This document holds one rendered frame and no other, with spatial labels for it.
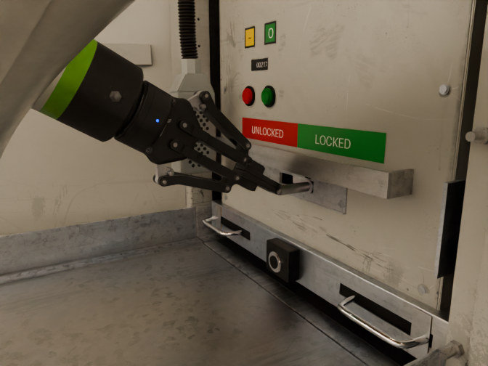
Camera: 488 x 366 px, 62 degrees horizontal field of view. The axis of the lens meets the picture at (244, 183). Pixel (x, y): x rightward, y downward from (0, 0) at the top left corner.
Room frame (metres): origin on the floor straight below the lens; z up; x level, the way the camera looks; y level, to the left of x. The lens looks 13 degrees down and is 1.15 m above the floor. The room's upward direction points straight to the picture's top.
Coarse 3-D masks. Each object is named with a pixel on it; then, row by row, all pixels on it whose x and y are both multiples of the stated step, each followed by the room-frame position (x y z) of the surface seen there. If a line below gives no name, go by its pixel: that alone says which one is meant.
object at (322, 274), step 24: (240, 216) 0.71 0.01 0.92; (240, 240) 0.71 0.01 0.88; (264, 240) 0.64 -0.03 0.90; (288, 240) 0.59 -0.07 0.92; (312, 264) 0.54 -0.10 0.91; (336, 264) 0.50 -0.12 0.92; (312, 288) 0.54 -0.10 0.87; (336, 288) 0.50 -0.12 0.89; (360, 288) 0.46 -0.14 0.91; (384, 288) 0.43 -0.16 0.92; (360, 312) 0.46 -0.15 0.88; (384, 312) 0.43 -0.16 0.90; (408, 312) 0.40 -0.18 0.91; (432, 312) 0.38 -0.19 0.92; (408, 336) 0.40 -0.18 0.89; (432, 336) 0.38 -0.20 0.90
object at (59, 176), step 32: (160, 0) 0.88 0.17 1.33; (128, 32) 0.87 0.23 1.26; (160, 32) 0.88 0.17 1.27; (160, 64) 0.88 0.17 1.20; (32, 128) 0.83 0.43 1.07; (64, 128) 0.84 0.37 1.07; (0, 160) 0.82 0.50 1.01; (32, 160) 0.83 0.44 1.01; (64, 160) 0.84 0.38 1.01; (96, 160) 0.85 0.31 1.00; (128, 160) 0.86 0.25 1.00; (0, 192) 0.82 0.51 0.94; (32, 192) 0.83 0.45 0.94; (64, 192) 0.84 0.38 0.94; (96, 192) 0.85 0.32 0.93; (128, 192) 0.86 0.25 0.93; (160, 192) 0.87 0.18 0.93; (0, 224) 0.82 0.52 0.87; (32, 224) 0.83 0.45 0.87; (64, 224) 0.84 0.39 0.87
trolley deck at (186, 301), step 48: (0, 288) 0.58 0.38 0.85; (48, 288) 0.58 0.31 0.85; (96, 288) 0.58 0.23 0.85; (144, 288) 0.58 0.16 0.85; (192, 288) 0.58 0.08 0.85; (240, 288) 0.58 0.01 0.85; (0, 336) 0.46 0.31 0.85; (48, 336) 0.46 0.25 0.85; (96, 336) 0.46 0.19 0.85; (144, 336) 0.46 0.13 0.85; (192, 336) 0.46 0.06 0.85; (240, 336) 0.46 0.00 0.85; (288, 336) 0.46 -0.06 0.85
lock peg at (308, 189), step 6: (306, 180) 0.57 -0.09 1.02; (282, 186) 0.54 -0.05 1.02; (288, 186) 0.54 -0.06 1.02; (294, 186) 0.55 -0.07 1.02; (300, 186) 0.55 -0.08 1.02; (306, 186) 0.56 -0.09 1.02; (312, 186) 0.56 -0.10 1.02; (282, 192) 0.54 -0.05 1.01; (288, 192) 0.54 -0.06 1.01; (294, 192) 0.55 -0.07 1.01; (306, 192) 0.57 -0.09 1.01
